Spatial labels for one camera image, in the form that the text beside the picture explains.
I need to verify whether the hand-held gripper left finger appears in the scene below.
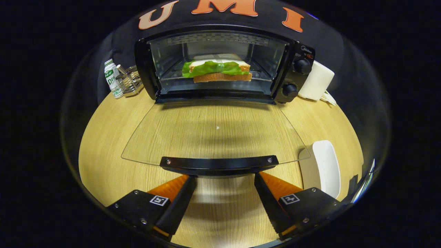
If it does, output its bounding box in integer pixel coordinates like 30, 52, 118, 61
107, 174, 197, 241

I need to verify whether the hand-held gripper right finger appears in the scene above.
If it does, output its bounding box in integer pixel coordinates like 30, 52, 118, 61
254, 171, 353, 241

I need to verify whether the black toaster oven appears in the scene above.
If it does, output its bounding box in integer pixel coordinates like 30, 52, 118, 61
121, 24, 316, 178

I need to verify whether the lettuce toast sandwich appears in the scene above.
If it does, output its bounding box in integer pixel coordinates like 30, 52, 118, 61
182, 53, 253, 83

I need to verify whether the white bread toaster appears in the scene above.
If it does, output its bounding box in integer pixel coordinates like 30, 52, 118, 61
298, 60, 335, 101

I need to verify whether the white rectangular plate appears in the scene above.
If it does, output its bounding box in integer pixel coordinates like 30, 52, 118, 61
298, 140, 341, 200

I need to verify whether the white green label bottle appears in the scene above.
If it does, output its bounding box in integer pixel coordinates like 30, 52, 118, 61
104, 59, 124, 99

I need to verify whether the black backdrop cloth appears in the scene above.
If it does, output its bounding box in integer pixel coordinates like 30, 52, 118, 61
96, 0, 345, 104

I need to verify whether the metal wire rack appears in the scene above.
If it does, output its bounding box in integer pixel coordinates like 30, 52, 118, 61
116, 64, 144, 97

